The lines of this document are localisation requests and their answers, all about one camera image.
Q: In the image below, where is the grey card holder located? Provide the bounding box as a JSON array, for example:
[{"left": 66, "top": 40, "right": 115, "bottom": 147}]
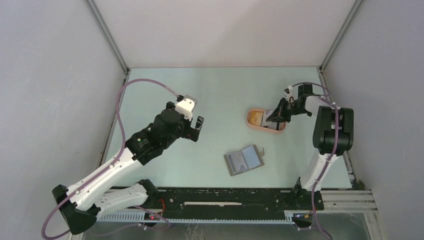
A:
[{"left": 223, "top": 144, "right": 265, "bottom": 177}]

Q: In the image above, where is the right corner frame post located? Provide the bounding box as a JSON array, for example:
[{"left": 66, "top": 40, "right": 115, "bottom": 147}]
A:
[{"left": 319, "top": 0, "right": 365, "bottom": 73}]

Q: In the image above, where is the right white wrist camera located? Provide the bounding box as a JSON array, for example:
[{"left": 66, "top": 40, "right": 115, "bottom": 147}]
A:
[{"left": 283, "top": 85, "right": 294, "bottom": 102}]

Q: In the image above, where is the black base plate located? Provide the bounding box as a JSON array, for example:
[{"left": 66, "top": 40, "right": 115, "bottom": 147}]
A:
[{"left": 141, "top": 187, "right": 324, "bottom": 220}]

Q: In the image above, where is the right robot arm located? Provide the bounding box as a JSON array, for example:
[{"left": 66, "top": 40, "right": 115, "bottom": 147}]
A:
[{"left": 263, "top": 82, "right": 354, "bottom": 209}]

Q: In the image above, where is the white card with stripe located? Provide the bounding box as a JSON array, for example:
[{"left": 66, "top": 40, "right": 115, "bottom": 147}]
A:
[{"left": 261, "top": 110, "right": 278, "bottom": 130}]

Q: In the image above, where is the corner frame post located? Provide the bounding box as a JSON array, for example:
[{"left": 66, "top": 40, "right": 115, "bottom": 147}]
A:
[
  {"left": 319, "top": 0, "right": 365, "bottom": 73},
  {"left": 84, "top": 0, "right": 130, "bottom": 75}
]

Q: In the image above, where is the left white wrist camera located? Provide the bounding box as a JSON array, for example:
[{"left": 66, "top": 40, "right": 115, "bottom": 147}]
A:
[{"left": 175, "top": 95, "right": 197, "bottom": 121}]

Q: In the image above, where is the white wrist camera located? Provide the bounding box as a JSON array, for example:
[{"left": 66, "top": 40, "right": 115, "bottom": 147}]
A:
[
  {"left": 283, "top": 85, "right": 294, "bottom": 102},
  {"left": 175, "top": 95, "right": 197, "bottom": 121}
]

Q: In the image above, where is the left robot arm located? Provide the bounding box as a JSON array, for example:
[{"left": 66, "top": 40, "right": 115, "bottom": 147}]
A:
[{"left": 52, "top": 95, "right": 204, "bottom": 235}]

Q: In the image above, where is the left corner frame post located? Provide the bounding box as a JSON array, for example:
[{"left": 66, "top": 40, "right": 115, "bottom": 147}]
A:
[{"left": 84, "top": 0, "right": 130, "bottom": 75}]

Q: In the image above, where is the white credit card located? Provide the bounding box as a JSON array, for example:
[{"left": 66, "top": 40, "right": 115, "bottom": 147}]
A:
[{"left": 228, "top": 152, "right": 248, "bottom": 173}]

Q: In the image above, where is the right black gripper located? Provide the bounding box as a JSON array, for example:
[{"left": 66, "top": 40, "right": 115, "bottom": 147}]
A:
[{"left": 267, "top": 97, "right": 310, "bottom": 123}]

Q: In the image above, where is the pink oval tray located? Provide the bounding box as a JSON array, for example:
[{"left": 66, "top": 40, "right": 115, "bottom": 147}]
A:
[{"left": 246, "top": 108, "right": 284, "bottom": 134}]

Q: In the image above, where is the aluminium frame rail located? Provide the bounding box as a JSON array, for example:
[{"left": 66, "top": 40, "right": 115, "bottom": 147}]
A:
[{"left": 76, "top": 189, "right": 379, "bottom": 214}]

